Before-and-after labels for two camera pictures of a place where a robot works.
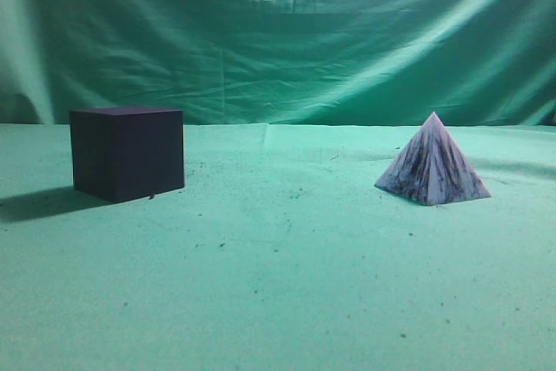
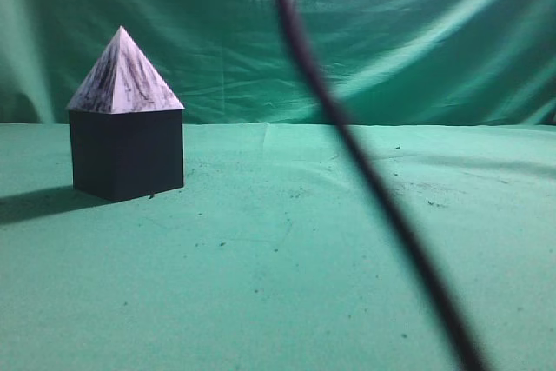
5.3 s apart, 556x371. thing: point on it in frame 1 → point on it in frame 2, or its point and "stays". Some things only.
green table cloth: [280, 254] stays
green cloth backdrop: [281, 39] stays
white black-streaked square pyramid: [430, 168] → [123, 80]
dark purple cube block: [123, 154] stays
